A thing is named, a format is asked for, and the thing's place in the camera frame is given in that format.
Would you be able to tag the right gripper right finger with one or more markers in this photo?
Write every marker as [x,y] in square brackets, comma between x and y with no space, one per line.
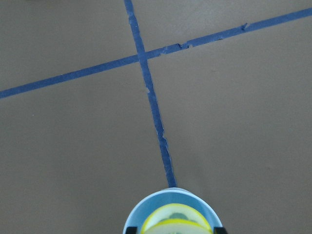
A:
[220,230]

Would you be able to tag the light blue cup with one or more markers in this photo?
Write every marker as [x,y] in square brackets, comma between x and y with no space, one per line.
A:
[171,195]

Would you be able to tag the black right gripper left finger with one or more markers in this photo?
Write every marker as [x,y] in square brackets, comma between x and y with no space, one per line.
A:
[131,230]

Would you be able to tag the yellow lemon slice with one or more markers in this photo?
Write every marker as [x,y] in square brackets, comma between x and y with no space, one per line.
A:
[176,218]

